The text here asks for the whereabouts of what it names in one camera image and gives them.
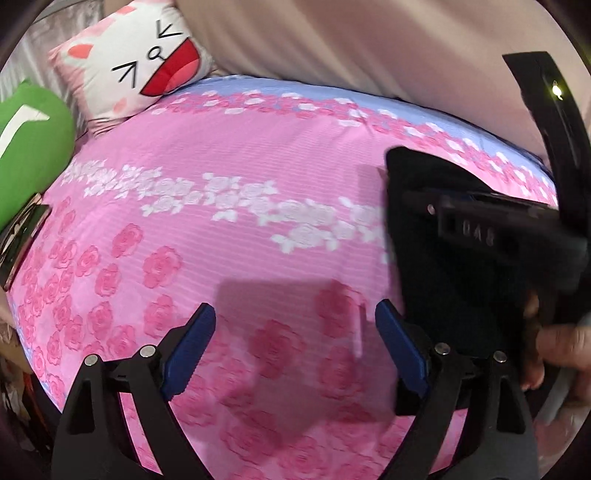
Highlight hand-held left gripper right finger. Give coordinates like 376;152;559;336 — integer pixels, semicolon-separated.
375;299;539;480

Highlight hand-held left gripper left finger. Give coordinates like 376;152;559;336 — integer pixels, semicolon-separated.
51;302;218;480

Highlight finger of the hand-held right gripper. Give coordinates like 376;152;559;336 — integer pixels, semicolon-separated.
402;187;555;232

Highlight black pants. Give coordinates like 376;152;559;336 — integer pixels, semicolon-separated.
385;147;561;367

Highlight person's right hand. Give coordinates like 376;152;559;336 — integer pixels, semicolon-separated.
521;294;591;393

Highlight pink rose print bedsheet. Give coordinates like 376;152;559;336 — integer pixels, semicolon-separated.
9;76;560;480

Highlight dark glossy phone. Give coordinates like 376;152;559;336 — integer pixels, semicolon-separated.
0;194;52;292

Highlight green pillow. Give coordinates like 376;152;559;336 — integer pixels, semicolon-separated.
0;78;77;232

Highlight cat face pillow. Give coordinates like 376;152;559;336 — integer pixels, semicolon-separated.
48;0;216;136

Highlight grey shiny cloth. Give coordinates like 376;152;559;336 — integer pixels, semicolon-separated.
0;0;136;121

